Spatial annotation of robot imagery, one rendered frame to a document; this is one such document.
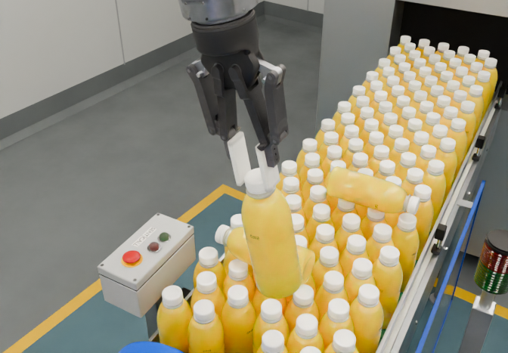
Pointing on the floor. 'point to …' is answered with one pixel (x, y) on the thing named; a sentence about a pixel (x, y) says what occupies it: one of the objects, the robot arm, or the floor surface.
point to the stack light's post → (477, 328)
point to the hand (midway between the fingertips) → (253, 162)
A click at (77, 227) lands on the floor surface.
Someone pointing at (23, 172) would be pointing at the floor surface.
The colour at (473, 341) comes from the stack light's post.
